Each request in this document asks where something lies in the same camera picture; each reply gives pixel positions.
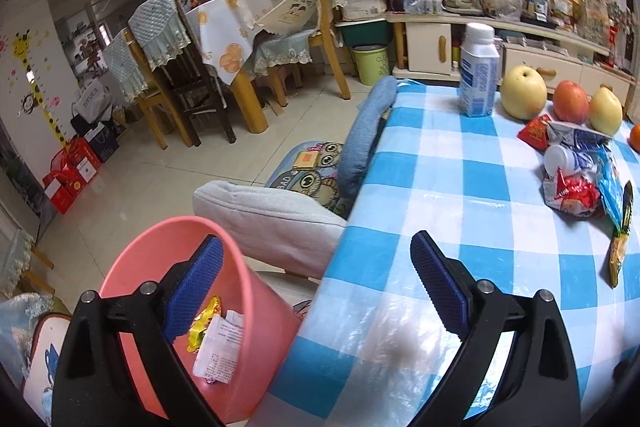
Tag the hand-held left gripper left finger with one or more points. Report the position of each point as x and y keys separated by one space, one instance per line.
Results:
x=195 y=292

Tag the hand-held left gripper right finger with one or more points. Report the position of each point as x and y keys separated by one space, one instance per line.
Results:
x=442 y=282

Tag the yellow snack wrapper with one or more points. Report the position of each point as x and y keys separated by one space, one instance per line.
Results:
x=205 y=322

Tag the pink plastic bin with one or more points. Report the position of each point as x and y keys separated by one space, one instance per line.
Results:
x=250 y=307

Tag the white milk carton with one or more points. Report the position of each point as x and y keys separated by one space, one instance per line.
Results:
x=220 y=349

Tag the red white snack wrapper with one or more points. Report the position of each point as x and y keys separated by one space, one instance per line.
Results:
x=570 y=194

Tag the red snack packet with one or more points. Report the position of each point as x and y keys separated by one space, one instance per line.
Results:
x=535 y=133

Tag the black gold coffee sachet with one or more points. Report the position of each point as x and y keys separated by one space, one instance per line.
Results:
x=620 y=242

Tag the blue snack wrapper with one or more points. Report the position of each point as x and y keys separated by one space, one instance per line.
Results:
x=611 y=187

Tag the blue white checked tablecloth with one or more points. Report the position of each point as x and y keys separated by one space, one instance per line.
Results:
x=450 y=187

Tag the grey cushion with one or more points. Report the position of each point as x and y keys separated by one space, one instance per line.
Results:
x=270 y=217

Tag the blue cat print seat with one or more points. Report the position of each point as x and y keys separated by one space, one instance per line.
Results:
x=47 y=367

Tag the owl print seat cushion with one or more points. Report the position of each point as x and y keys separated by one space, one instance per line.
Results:
x=310 y=172

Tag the blue plush cushion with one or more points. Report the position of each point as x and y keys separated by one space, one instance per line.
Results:
x=365 y=132

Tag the red gift boxes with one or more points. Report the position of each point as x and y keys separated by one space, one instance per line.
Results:
x=70 y=172

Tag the black white shopping bags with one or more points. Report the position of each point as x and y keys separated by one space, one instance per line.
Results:
x=95 y=117

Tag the round yellow apple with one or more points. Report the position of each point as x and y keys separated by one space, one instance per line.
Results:
x=524 y=92

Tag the white blue milk bottle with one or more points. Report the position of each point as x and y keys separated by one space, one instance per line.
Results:
x=477 y=74

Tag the red apple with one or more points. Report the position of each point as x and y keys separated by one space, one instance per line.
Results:
x=571 y=102

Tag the green waste bin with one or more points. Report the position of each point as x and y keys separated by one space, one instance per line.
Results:
x=371 y=66

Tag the yellow pear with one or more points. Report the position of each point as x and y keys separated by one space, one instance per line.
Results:
x=606 y=112

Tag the wooden chair with quilted cover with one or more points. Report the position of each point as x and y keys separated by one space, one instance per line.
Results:
x=165 y=27
x=122 y=67

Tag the cream TV cabinet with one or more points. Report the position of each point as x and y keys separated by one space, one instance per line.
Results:
x=525 y=57

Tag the orange tangerine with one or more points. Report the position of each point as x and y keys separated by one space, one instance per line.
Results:
x=635 y=138

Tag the dining table with orange-print cloth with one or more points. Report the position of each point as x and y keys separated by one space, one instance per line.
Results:
x=220 y=42

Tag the green storage crate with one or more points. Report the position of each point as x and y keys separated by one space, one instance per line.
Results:
x=365 y=34

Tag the wooden chair with lace cushion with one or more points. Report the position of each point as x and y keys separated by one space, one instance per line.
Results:
x=327 y=7

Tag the printed clear plastic bag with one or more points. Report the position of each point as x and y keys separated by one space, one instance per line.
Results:
x=595 y=19

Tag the pink artificial flowers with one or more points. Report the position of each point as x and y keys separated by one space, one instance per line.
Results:
x=622 y=32

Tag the giraffe wall sticker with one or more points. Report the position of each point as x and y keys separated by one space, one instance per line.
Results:
x=37 y=92

